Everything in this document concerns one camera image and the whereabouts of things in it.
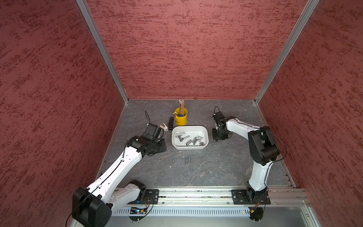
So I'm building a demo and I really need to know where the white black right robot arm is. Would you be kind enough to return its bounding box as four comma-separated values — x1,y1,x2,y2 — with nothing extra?
212,112,280,204

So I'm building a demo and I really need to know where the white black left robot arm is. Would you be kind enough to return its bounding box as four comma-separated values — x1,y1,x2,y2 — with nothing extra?
70,136,166,227

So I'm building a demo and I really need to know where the white plastic storage box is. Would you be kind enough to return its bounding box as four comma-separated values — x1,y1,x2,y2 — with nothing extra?
172,125,209,150

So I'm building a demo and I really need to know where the yellow pen holder bucket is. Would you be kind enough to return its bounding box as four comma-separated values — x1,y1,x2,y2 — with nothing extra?
174,108,188,126

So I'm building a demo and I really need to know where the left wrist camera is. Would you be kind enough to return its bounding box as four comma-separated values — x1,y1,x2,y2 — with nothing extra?
141,123,164,141

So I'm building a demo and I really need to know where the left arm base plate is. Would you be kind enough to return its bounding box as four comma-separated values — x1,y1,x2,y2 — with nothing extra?
135,189,159,204

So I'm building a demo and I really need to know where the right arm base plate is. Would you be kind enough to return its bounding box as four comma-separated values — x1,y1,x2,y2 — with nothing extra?
231,189,271,205

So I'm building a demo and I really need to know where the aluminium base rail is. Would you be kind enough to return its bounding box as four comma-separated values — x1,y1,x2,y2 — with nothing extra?
157,186,312,207

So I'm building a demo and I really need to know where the aluminium corner post right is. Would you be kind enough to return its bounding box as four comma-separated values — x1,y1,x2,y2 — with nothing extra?
254,0,319,105

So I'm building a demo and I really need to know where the aluminium corner post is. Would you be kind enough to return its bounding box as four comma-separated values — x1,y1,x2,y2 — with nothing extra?
254,0,319,105
76,0,129,104

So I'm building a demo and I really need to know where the aluminium corner post left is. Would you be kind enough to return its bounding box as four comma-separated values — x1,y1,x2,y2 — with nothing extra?
76,0,129,104

